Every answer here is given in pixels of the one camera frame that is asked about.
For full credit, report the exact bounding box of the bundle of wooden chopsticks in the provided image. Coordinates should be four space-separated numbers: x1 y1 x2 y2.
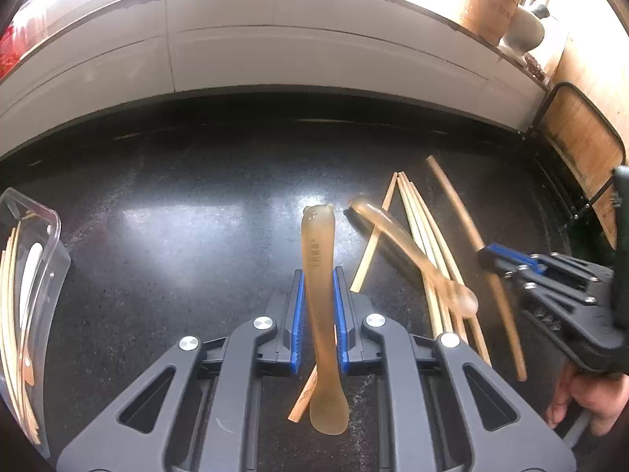
0 211 45 448

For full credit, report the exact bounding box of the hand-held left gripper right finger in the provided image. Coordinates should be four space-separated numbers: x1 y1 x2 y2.
333 266 577 472

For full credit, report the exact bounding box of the clear plastic container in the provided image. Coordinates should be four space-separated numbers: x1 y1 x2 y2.
0 188 72 458

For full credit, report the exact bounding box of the pink soap pump bottle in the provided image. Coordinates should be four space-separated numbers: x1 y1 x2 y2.
0 20 45 77

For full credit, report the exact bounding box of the glass spice jar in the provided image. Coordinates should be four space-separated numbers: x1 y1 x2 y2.
523 52 548 82

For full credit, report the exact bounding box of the stone mortar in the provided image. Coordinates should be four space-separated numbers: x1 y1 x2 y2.
504 5 546 52

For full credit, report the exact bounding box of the amber translucent spoon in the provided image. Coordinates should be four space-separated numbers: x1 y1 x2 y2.
349 194 479 316
301 203 351 436

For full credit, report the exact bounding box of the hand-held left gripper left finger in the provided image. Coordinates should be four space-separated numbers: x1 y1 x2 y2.
56 268 305 472

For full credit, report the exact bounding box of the pile of wooden chopsticks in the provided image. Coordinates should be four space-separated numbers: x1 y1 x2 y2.
287 171 492 424

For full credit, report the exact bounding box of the wooden chopstick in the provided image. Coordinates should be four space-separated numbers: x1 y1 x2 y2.
425 155 529 382

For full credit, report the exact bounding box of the white handled pink spoon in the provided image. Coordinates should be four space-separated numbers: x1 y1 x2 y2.
20 241 45 335

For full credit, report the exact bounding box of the wooden utensil holder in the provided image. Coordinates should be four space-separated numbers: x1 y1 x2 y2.
449 0 526 45

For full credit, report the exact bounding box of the wooden cutting board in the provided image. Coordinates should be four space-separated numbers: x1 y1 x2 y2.
543 10 629 251

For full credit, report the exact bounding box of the person's right hand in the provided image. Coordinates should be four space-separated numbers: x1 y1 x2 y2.
546 364 629 436

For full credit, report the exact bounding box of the wooden chair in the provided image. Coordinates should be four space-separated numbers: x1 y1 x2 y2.
521 81 627 222

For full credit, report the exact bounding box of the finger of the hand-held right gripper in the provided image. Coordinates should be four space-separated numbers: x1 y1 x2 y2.
479 243 556 269
489 265 598 306

